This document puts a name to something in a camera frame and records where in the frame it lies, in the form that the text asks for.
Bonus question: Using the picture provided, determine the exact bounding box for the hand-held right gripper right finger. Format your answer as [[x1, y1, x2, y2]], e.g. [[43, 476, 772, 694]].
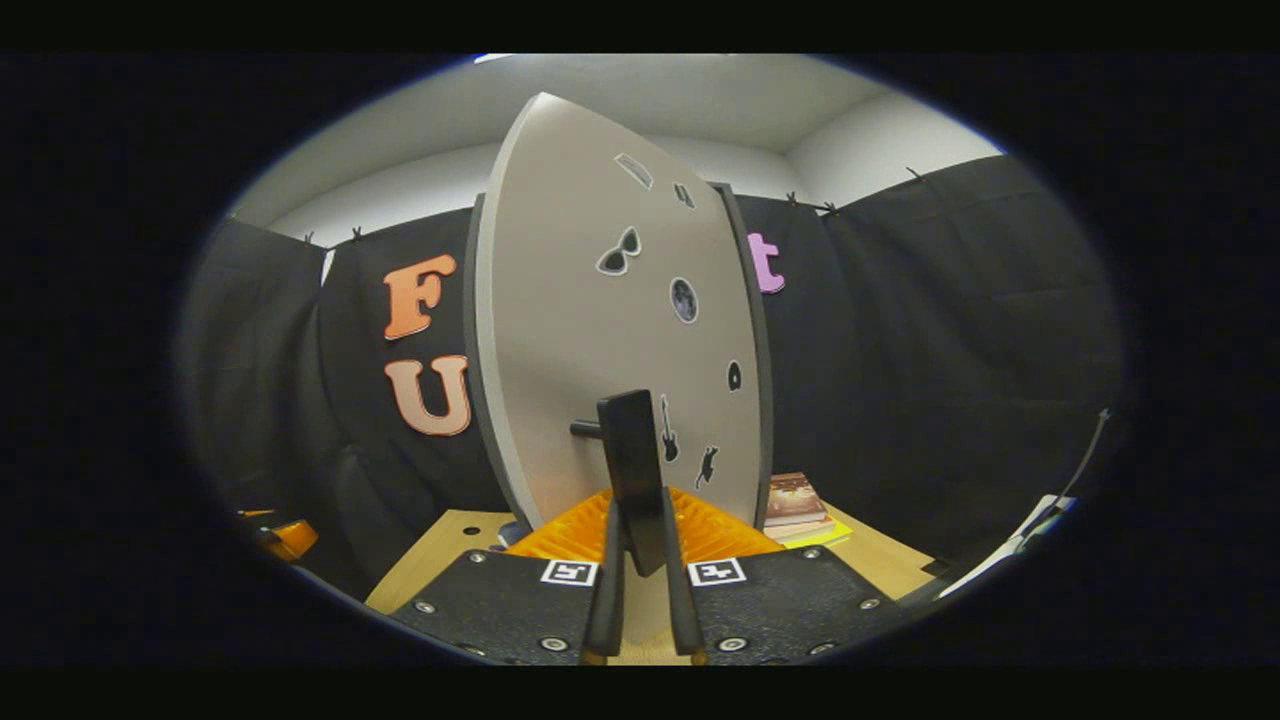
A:
[[658, 486, 909, 667]]

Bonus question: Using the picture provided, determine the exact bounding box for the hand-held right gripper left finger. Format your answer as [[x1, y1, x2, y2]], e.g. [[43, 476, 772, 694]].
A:
[[388, 488, 629, 667]]

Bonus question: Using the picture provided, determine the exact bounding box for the black door handle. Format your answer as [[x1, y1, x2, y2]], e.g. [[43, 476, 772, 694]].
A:
[[570, 390, 669, 579]]

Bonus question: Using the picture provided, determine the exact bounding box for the grey cabinet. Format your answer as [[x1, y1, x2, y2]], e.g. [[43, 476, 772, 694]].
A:
[[462, 183, 778, 531]]

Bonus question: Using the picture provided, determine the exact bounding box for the white cabinet door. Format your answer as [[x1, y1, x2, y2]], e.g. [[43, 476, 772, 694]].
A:
[[470, 92, 766, 533]]

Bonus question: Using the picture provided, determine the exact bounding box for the brown cover book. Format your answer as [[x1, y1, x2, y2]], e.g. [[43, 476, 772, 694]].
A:
[[765, 472, 836, 536]]

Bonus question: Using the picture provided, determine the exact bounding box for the yellow book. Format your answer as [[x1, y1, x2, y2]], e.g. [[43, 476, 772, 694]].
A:
[[785, 520, 854, 549]]

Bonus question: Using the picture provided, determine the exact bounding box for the black backdrop cloth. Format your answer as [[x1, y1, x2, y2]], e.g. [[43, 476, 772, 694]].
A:
[[180, 155, 1126, 601]]

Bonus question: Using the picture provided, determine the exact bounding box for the black cable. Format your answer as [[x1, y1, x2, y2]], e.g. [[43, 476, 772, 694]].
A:
[[1015, 407, 1113, 546]]

